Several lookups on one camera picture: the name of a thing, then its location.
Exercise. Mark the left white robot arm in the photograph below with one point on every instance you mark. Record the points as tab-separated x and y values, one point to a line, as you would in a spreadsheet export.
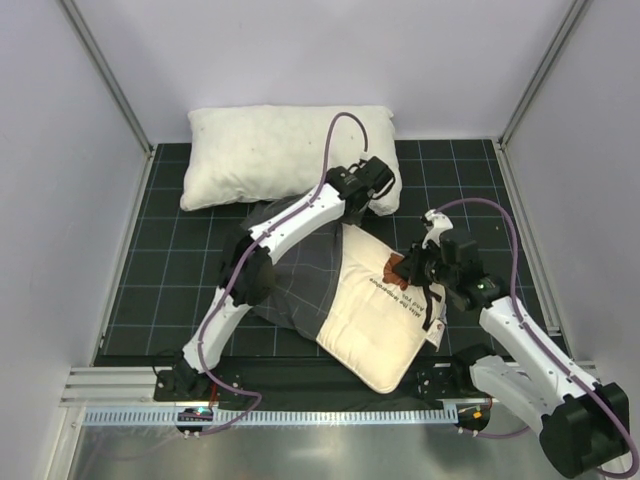
246	274

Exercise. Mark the slotted grey cable duct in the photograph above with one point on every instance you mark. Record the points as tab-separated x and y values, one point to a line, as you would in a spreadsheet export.
182	416

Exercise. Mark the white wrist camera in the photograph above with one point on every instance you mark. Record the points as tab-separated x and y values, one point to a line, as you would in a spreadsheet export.
436	223
360	163

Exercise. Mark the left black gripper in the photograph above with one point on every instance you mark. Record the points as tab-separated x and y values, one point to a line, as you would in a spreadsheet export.
357	209

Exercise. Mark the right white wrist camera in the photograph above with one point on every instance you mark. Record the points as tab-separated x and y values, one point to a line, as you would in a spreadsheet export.
436	223

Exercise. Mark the aluminium frame post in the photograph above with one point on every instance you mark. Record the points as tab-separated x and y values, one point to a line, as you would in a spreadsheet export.
96	57
559	41

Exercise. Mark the grey checked pillowcase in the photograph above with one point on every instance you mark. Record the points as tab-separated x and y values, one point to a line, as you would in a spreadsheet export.
306	281

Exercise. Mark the left aluminium frame post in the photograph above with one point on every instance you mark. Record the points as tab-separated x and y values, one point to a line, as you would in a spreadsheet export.
96	57

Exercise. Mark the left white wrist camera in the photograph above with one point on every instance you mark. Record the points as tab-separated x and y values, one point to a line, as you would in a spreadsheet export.
360	163

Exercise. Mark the black grid cutting mat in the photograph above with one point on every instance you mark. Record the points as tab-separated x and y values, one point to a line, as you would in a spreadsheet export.
167	282

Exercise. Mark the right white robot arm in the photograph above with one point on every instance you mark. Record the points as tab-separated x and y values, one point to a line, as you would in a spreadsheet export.
580	423

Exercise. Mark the right aluminium frame post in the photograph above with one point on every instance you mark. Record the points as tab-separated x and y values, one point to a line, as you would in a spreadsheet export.
559	41

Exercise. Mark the cream bear print pillow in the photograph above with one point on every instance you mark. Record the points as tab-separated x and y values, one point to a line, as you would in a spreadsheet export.
376	324

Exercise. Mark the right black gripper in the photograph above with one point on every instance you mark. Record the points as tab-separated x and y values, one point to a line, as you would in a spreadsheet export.
417	262

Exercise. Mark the white plain pillow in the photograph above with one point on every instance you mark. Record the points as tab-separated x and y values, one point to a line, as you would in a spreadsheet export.
254	153

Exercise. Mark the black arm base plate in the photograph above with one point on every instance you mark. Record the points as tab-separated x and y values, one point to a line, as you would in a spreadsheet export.
322	384

